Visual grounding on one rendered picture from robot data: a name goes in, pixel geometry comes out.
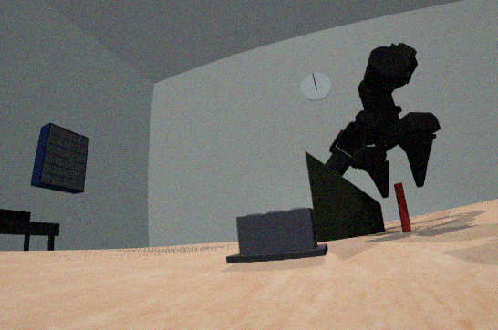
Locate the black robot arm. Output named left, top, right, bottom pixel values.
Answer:
left=325, top=43, right=418, bottom=176

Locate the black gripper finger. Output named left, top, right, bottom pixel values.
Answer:
left=397, top=134, right=436, bottom=188
left=357, top=160, right=389, bottom=198

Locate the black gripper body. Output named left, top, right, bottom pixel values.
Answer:
left=351, top=99, right=441, bottom=167

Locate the dark red peg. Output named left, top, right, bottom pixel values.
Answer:
left=394, top=182, right=411, bottom=232

